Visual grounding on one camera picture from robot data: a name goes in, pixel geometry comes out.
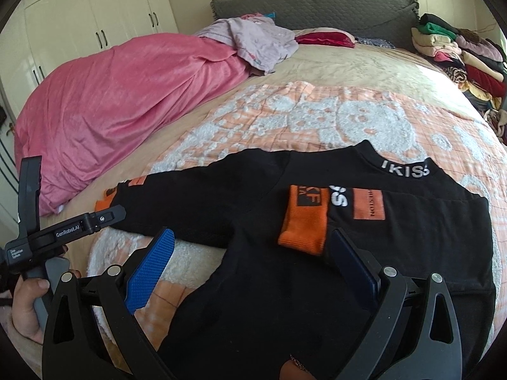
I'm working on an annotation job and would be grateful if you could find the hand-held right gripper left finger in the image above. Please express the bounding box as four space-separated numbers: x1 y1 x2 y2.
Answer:
42 227 177 380

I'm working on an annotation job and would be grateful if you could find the grey quilted headboard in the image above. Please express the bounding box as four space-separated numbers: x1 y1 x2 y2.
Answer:
210 0 420 42

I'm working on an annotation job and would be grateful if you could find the person's right hand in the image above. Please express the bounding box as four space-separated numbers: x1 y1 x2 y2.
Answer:
279 354 318 380

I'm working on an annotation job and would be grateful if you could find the lilac garment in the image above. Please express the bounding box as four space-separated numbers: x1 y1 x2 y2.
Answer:
193 18 299 75

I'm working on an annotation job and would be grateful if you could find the red velvet cloth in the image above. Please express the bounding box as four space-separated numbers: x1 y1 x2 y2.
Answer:
295 31 356 49

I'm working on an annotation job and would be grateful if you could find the pink duvet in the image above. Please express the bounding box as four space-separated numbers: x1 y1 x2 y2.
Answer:
14 34 254 216

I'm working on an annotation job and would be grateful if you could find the dark patterned pillow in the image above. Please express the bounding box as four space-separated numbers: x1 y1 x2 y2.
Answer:
354 37 397 49

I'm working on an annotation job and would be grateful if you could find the beige bed sheet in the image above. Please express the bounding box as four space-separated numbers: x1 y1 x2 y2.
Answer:
51 41 460 214

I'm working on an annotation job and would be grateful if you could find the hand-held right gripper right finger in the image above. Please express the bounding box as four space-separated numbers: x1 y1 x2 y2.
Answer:
329 227 464 380

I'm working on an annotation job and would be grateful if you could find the person's left hand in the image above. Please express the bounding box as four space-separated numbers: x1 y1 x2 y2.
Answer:
11 278 50 344

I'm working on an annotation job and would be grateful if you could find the white wardrobe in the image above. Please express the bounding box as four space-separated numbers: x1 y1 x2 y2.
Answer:
0 0 180 226

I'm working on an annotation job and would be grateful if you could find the peach fleece blanket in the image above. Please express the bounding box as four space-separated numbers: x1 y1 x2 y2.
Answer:
86 80 504 365

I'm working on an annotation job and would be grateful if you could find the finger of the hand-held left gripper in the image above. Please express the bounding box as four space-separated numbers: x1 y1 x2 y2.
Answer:
85 204 126 233

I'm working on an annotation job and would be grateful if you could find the pile of folded clothes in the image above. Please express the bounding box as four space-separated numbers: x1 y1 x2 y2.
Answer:
411 13 507 111

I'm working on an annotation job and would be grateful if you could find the black sweater with orange patches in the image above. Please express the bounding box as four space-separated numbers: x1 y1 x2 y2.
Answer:
95 139 497 380

